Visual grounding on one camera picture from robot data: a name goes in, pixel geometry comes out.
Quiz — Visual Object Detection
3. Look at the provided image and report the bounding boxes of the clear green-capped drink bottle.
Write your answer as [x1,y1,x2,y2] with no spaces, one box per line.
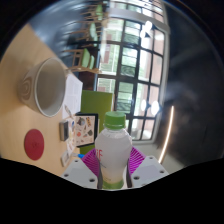
[94,111,134,190]

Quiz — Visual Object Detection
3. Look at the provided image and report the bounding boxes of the large black-framed window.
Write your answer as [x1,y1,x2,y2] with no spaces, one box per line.
[96,0,168,143]

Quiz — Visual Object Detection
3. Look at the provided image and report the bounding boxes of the flat round red coaster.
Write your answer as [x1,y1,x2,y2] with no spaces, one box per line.
[23,128,46,161]

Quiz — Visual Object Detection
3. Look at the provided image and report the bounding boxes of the wooden chairs with green seats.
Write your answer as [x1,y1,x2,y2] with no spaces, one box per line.
[66,3,104,74]

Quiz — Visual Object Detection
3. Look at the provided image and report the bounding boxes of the small dark box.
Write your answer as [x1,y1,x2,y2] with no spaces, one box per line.
[59,120,70,142]

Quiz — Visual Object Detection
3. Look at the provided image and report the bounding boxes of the curved linear ceiling light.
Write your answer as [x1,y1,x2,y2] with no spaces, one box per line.
[158,105,175,164]

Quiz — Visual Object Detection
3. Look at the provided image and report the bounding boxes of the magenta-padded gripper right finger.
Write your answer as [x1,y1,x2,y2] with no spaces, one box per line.
[125,146,170,189]

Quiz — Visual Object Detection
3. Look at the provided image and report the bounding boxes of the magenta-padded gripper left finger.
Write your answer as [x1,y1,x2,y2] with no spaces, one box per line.
[61,148,101,190]

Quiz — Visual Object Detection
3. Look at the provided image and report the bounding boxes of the black pendant ceiling lamps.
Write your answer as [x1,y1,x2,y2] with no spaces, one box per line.
[139,20,161,116]

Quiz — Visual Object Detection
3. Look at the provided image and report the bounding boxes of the green upholstered bench backrest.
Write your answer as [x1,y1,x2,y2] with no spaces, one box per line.
[79,89,114,156]

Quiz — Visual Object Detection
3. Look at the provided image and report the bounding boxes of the small white flat device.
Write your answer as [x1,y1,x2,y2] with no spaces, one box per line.
[60,151,71,168]

